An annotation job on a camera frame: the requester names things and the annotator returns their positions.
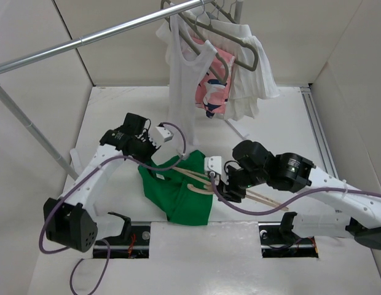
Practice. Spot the green t shirt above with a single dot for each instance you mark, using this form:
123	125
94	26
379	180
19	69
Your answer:
168	190

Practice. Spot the silver clothes rack rail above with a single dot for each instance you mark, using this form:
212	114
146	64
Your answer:
97	36

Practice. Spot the white rack foot right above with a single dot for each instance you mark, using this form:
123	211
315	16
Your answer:
239	129

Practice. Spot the white tank top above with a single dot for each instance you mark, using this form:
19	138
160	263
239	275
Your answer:
189	62

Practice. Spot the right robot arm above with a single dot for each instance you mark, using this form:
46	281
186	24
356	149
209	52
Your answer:
357	214

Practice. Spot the silver rack left pole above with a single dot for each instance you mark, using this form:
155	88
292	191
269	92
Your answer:
36	133

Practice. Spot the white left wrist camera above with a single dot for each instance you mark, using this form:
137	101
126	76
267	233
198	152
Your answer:
160	135

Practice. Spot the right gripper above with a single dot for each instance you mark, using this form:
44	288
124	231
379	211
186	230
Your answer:
228	192

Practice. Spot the white pleated skirt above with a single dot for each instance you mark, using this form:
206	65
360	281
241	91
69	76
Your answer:
246	86

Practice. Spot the aluminium rail right edge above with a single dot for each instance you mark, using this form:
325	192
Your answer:
321	141

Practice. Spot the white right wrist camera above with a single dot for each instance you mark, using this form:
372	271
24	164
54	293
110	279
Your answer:
214	166

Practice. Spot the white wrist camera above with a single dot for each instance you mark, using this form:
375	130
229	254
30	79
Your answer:
160	135
214	166

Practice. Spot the pink patterned garment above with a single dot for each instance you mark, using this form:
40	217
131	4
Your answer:
211	94

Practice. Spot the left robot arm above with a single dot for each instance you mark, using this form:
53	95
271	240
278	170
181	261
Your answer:
71	220

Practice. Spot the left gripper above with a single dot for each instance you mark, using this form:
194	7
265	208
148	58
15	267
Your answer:
153	149

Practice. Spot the wooden hanger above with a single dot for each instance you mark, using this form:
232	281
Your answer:
208	190

